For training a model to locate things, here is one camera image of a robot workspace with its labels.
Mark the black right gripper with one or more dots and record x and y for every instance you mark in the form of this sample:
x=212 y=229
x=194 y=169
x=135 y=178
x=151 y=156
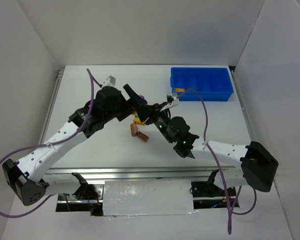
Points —
x=152 y=113

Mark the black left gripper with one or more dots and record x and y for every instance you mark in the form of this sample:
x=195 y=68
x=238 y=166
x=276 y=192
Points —
x=129 y=104

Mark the brown purple butterfly lego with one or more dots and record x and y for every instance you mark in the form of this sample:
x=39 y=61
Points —
x=133 y=129

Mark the small yellow lego brick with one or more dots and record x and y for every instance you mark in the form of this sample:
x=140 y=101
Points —
x=179 y=89

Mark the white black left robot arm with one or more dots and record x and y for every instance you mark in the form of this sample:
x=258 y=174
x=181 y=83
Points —
x=28 y=176

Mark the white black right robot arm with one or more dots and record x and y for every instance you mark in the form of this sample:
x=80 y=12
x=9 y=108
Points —
x=251 y=165

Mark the yellow long lego brick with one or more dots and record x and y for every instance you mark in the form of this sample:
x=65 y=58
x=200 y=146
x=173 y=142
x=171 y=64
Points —
x=138 y=122

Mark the brown flat lego plate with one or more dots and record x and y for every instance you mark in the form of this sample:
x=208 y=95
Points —
x=142 y=136

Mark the blue plastic sorting bin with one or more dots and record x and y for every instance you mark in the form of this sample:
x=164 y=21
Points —
x=209 y=83

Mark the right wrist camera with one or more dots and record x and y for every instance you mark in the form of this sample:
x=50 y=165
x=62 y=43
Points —
x=172 y=100

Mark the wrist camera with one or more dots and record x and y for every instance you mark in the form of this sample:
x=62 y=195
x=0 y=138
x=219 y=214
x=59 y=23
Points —
x=172 y=100
x=109 y=81

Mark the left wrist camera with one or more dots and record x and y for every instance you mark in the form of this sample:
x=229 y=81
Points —
x=109 y=81

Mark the aluminium table edge rail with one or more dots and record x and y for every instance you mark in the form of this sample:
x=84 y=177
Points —
x=145 y=173

